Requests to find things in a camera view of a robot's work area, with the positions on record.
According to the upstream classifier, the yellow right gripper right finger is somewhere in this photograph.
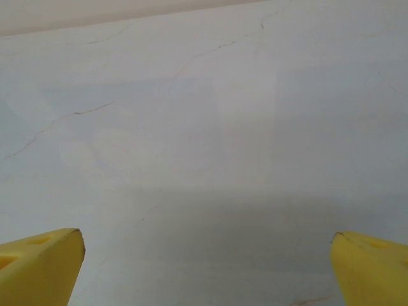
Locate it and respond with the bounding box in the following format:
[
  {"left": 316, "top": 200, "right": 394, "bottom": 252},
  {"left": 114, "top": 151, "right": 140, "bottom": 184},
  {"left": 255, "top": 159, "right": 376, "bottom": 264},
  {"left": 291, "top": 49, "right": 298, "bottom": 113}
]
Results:
[{"left": 329, "top": 231, "right": 408, "bottom": 306}]

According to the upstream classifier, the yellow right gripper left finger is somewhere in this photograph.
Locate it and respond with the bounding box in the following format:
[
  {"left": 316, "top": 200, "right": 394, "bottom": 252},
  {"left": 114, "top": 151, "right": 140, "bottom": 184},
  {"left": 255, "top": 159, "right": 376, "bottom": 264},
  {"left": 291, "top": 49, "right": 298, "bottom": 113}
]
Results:
[{"left": 0, "top": 228, "right": 86, "bottom": 306}]

